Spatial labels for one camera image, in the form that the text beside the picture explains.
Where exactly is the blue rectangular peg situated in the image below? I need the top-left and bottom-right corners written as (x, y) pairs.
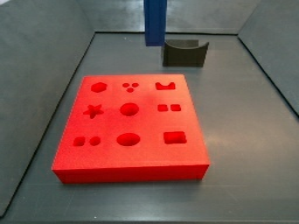
top-left (144, 0), bottom-right (166, 46)

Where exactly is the red foam shape board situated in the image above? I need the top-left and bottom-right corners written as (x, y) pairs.
top-left (50, 74), bottom-right (210, 184)

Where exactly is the black curved foam holder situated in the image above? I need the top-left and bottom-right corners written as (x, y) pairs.
top-left (162, 39), bottom-right (209, 67)

